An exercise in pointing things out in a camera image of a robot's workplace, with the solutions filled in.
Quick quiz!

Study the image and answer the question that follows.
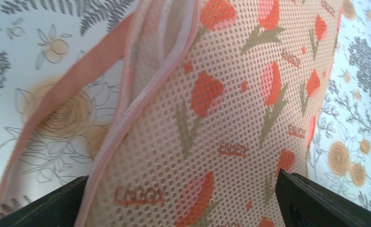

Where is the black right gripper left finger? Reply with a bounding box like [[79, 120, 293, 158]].
[[0, 176, 88, 227]]

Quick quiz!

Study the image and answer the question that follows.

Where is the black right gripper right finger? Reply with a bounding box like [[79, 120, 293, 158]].
[[275, 169, 371, 227]]

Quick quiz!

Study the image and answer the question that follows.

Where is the floral tulip mesh laundry bag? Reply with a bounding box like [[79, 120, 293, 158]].
[[0, 0, 343, 227]]

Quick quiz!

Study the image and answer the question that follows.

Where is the floral patterned table mat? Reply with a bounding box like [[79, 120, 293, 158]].
[[0, 0, 371, 215]]

